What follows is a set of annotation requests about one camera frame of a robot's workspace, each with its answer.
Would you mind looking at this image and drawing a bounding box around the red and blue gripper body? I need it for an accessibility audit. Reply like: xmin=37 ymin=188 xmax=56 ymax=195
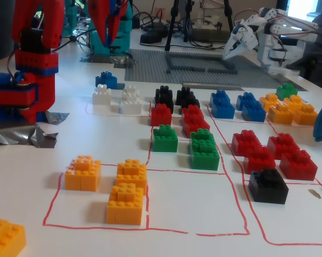
xmin=87 ymin=0 xmax=130 ymax=13

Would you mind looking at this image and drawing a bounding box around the crumpled silver duct tape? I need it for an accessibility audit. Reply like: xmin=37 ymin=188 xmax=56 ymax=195
xmin=0 ymin=125 xmax=59 ymax=149

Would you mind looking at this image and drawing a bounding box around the black pouch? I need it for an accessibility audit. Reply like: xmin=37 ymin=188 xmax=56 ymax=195
xmin=139 ymin=25 xmax=169 ymax=46

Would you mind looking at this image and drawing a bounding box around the blue lego block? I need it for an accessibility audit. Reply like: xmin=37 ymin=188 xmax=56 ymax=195
xmin=236 ymin=92 xmax=267 ymax=123
xmin=209 ymin=89 xmax=235 ymax=119
xmin=95 ymin=71 xmax=118 ymax=89

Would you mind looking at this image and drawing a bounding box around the long white gripper finger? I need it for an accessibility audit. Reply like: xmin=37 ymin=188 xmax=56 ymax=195
xmin=221 ymin=33 xmax=241 ymax=61

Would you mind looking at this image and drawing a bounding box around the small silver tape piece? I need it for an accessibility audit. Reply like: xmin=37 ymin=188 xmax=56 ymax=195
xmin=44 ymin=111 xmax=70 ymax=127

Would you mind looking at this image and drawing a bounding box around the small brown scrap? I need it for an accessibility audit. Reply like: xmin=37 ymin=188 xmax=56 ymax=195
xmin=308 ymin=188 xmax=322 ymax=200

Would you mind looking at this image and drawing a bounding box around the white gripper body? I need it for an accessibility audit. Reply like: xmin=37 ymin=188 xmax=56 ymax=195
xmin=230 ymin=22 xmax=259 ymax=52

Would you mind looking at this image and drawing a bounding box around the grey lego baseplate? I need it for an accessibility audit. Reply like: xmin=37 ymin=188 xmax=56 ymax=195
xmin=125 ymin=49 xmax=309 ymax=92

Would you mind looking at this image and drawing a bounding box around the white lego block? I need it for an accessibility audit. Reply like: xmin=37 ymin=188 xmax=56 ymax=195
xmin=121 ymin=85 xmax=143 ymax=116
xmin=92 ymin=84 xmax=112 ymax=113

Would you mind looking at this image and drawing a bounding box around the black lego block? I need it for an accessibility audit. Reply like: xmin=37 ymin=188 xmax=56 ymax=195
xmin=248 ymin=168 xmax=289 ymax=205
xmin=155 ymin=85 xmax=175 ymax=113
xmin=176 ymin=87 xmax=201 ymax=109

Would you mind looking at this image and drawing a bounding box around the red lego block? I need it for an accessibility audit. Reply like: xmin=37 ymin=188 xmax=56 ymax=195
xmin=150 ymin=103 xmax=173 ymax=126
xmin=181 ymin=104 xmax=211 ymax=140
xmin=243 ymin=146 xmax=277 ymax=175
xmin=267 ymin=133 xmax=301 ymax=161
xmin=231 ymin=129 xmax=264 ymax=157
xmin=279 ymin=149 xmax=318 ymax=182

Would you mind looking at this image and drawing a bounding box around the red blue gripper finger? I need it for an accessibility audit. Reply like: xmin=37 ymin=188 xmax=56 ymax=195
xmin=88 ymin=10 xmax=109 ymax=46

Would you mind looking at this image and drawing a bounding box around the grey lego brick frame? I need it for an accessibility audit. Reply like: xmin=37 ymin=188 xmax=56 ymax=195
xmin=165 ymin=52 xmax=239 ymax=75

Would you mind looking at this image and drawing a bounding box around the short white gripper finger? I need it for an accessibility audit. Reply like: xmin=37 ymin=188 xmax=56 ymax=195
xmin=228 ymin=42 xmax=249 ymax=58

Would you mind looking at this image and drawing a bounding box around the green lego block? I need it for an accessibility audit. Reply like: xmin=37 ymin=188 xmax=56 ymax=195
xmin=189 ymin=128 xmax=220 ymax=170
xmin=275 ymin=82 xmax=298 ymax=101
xmin=152 ymin=124 xmax=179 ymax=153

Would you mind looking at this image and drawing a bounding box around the silver tape under teal arm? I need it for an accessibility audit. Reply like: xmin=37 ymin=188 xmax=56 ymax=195
xmin=79 ymin=53 xmax=137 ymax=70

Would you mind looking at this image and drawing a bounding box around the orange lego block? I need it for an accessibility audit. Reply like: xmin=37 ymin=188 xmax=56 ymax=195
xmin=64 ymin=154 xmax=102 ymax=192
xmin=106 ymin=182 xmax=145 ymax=226
xmin=116 ymin=159 xmax=148 ymax=190
xmin=259 ymin=93 xmax=281 ymax=113
xmin=0 ymin=216 xmax=27 ymax=257
xmin=267 ymin=103 xmax=294 ymax=125
xmin=283 ymin=95 xmax=305 ymax=108
xmin=293 ymin=104 xmax=319 ymax=126

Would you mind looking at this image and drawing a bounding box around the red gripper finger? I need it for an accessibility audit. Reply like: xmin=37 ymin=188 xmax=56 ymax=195
xmin=108 ymin=10 xmax=124 ymax=46

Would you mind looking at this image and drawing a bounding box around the black cable with round tip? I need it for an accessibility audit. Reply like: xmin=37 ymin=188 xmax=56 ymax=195
xmin=50 ymin=34 xmax=78 ymax=54

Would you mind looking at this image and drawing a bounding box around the black tripod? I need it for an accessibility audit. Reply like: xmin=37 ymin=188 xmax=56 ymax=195
xmin=164 ymin=0 xmax=235 ymax=52

